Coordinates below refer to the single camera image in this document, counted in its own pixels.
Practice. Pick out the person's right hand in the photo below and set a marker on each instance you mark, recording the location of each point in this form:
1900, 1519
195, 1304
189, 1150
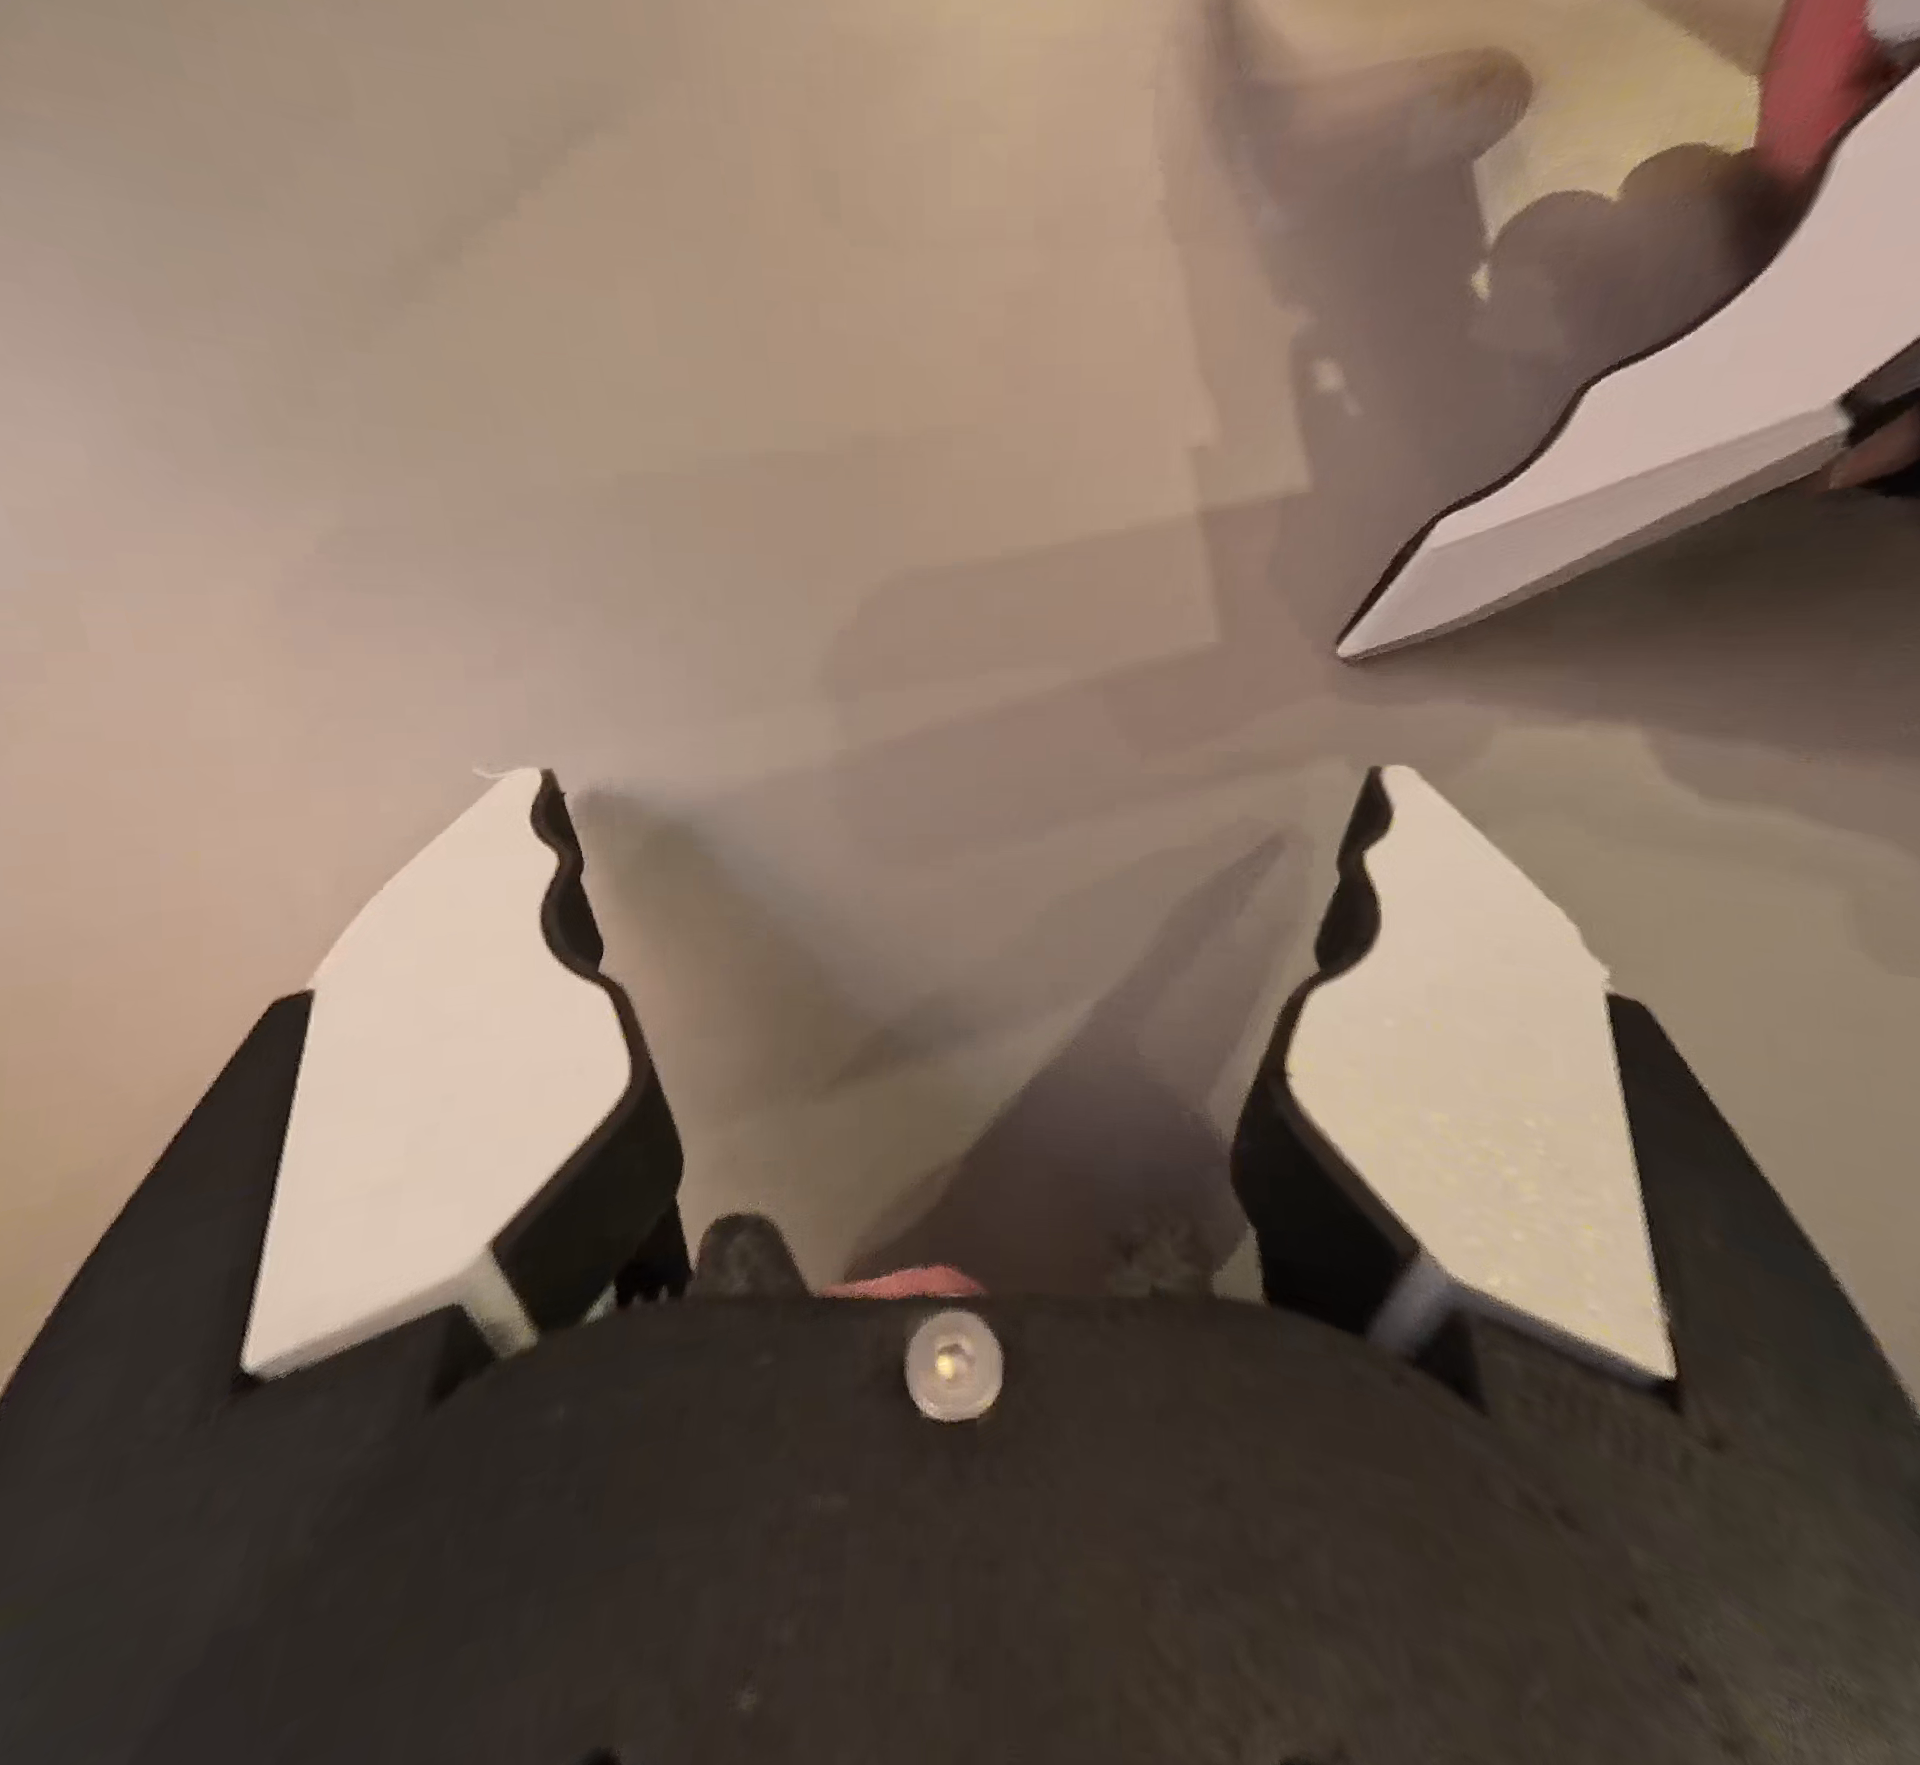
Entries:
1822, 41

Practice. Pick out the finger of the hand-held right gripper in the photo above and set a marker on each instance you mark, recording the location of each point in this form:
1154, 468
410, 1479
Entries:
1694, 444

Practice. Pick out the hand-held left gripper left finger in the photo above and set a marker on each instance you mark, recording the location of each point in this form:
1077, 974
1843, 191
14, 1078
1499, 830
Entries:
435, 1090

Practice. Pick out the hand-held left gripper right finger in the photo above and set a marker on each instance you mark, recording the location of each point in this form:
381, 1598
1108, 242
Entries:
1478, 1104

